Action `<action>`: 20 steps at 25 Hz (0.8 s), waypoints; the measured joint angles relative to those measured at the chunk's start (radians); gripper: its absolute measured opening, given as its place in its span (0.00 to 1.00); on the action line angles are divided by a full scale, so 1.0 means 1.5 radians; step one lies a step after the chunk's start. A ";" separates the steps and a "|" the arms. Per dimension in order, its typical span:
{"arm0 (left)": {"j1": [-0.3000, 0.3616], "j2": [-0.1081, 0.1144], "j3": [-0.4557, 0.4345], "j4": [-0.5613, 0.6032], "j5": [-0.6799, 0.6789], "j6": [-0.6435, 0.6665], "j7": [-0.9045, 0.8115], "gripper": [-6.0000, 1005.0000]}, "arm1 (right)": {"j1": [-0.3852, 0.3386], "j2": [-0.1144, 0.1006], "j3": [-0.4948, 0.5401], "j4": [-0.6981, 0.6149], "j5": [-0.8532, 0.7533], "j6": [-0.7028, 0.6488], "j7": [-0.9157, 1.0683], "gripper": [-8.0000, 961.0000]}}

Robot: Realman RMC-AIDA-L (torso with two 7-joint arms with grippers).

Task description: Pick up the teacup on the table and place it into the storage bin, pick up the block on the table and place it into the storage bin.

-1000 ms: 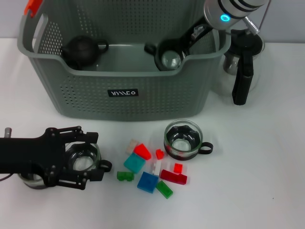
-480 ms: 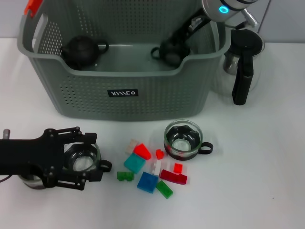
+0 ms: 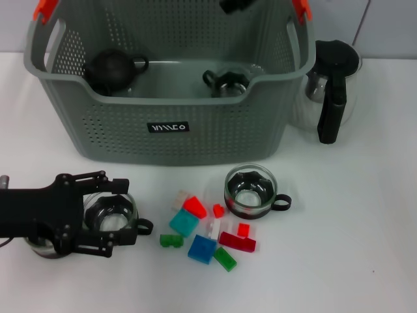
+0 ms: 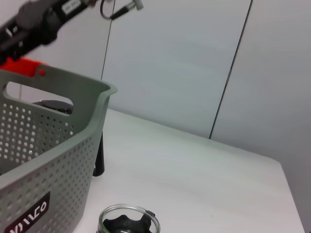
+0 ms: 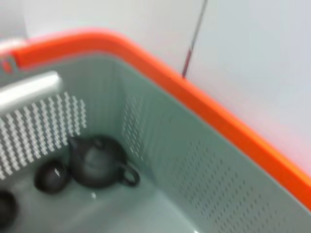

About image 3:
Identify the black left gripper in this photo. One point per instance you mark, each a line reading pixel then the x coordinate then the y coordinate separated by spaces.
pixel 39 208

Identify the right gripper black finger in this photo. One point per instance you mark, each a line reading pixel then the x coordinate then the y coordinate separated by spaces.
pixel 234 5

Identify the glass teapot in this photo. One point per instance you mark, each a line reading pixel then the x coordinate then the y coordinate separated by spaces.
pixel 229 86
pixel 110 218

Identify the glass jar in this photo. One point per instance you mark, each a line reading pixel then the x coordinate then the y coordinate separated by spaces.
pixel 251 199

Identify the green car shaped block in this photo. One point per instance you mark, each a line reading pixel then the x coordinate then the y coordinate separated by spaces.
pixel 169 241

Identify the translucent white pink block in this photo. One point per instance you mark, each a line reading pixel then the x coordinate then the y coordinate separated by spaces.
pixel 177 199

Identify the teal square block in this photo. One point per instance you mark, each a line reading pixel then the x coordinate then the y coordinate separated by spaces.
pixel 183 222

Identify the orange red sloped block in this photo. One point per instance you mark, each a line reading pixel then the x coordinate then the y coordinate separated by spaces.
pixel 195 207

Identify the grey perforated plastic storage basket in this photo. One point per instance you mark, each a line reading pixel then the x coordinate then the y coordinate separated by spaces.
pixel 169 143

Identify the glass teacup with black holder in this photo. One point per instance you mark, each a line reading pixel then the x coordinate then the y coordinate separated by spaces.
pixel 42 249

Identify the blue square block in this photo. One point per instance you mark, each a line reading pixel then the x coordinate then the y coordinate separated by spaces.
pixel 202 249

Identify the white small block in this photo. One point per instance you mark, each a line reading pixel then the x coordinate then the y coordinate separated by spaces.
pixel 215 228

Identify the tiny red stud block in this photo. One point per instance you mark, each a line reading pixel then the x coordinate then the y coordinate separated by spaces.
pixel 218 211

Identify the green rectangular block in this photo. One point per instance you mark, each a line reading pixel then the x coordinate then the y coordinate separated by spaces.
pixel 224 259

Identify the dark red long block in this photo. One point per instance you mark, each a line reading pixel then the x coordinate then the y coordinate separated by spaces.
pixel 233 242

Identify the red small square block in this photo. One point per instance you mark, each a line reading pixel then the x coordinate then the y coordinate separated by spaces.
pixel 243 229

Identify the black ceramic teapot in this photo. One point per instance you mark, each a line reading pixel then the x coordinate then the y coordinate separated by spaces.
pixel 110 70

